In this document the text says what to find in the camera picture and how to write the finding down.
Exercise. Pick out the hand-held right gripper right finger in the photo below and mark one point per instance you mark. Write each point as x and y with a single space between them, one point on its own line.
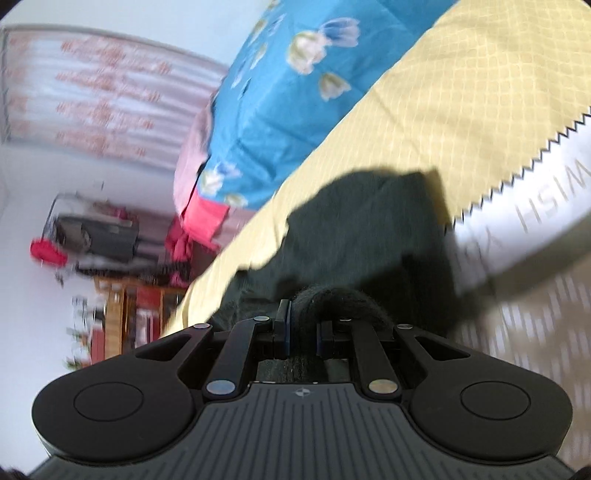
324 344

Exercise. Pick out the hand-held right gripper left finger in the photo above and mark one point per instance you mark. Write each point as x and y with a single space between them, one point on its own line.
287 332

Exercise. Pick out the dark green knit sweater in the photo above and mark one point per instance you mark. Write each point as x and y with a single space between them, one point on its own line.
364 230

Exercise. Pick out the pink clothes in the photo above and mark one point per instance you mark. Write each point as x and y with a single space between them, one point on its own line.
178 249

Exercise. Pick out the wooden cabinet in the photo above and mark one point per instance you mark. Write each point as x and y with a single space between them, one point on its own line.
134 314

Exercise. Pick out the blue floral quilt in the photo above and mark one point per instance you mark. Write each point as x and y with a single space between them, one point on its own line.
286 120

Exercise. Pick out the dark bag with red items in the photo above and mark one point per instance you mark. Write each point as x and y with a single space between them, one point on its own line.
97 235

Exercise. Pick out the red cloth bundle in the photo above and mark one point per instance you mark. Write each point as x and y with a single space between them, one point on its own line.
46 251

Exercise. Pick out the yellow and white bed cover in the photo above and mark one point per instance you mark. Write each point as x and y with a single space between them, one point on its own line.
461 101

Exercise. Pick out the white curtain with red print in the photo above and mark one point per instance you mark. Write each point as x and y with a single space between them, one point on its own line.
101 92

